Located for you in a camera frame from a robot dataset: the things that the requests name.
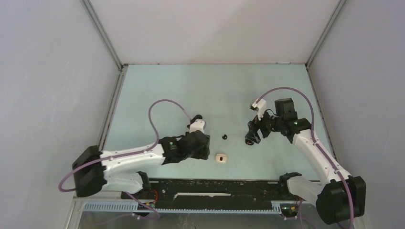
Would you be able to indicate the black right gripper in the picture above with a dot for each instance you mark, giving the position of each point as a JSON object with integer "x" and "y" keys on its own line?
{"x": 254, "y": 126}

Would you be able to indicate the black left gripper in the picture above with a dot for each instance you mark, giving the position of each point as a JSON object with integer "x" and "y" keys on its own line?
{"x": 203, "y": 151}

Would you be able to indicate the beige earbud charging case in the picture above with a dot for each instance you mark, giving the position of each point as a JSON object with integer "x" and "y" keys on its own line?
{"x": 221, "y": 158}

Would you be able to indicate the black charging case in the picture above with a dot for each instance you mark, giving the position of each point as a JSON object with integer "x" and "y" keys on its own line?
{"x": 249, "y": 142}

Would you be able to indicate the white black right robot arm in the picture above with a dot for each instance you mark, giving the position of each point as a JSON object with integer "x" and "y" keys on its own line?
{"x": 339, "y": 196}

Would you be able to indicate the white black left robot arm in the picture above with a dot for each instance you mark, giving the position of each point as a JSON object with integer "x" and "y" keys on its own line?
{"x": 116, "y": 171}

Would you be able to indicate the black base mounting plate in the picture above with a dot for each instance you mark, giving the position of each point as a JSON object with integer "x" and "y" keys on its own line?
{"x": 209, "y": 194}

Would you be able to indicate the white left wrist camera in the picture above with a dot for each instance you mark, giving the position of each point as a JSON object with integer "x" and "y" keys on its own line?
{"x": 197, "y": 125}

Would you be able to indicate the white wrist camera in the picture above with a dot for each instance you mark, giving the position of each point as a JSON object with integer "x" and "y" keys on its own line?
{"x": 259, "y": 105}
{"x": 197, "y": 125}

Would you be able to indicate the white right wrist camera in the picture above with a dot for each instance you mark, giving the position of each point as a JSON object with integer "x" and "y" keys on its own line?
{"x": 259, "y": 105}

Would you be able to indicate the aluminium frame rail right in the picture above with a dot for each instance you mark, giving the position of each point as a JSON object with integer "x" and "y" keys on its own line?
{"x": 341, "y": 4}

